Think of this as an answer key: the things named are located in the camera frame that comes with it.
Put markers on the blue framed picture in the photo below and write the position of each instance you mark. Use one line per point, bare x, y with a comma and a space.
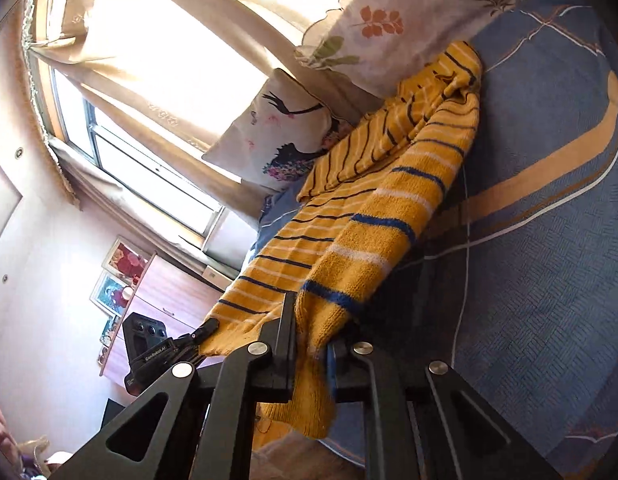
110, 296

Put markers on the floral leaf print pillow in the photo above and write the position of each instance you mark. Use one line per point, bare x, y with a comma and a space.
404, 20

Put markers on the blue patterned bedspread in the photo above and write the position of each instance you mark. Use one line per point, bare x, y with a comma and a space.
529, 210

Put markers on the yellow striped knit sweater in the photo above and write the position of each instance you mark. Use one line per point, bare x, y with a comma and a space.
369, 200

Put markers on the red flower picture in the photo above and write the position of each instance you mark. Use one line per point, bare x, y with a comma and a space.
126, 262

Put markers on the window with metal frame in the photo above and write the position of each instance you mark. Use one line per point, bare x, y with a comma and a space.
139, 160

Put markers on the wooden dresser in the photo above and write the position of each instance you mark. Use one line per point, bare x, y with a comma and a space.
154, 300

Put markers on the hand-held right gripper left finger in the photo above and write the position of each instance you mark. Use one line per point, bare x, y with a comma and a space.
287, 345

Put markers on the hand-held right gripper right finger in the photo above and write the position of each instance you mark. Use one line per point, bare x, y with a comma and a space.
334, 360

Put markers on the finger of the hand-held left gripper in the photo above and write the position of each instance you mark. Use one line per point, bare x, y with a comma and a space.
201, 334

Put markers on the bird print cushion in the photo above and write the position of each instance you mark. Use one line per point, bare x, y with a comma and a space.
279, 130

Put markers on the beige curtain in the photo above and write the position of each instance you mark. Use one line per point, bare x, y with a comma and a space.
154, 45

